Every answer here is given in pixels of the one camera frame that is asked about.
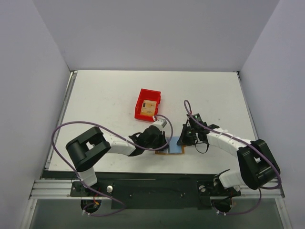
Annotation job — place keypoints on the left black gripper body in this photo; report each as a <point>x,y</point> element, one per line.
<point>161,138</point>

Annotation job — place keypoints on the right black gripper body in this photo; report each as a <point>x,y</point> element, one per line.
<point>185,135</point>

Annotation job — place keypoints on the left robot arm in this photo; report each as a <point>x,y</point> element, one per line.
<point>89,147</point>

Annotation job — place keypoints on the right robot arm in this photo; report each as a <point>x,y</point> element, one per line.
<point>257,165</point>

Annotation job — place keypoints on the orange credit card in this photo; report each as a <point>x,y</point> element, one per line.
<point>148,108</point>

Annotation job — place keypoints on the red plastic bin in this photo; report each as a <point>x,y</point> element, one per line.
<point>146,94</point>

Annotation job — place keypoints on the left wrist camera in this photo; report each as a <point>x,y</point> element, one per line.
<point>160,123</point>

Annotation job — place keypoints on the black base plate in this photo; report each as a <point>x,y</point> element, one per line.
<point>155,191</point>

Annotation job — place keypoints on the aluminium frame rail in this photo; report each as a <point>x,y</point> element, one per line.
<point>61,189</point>

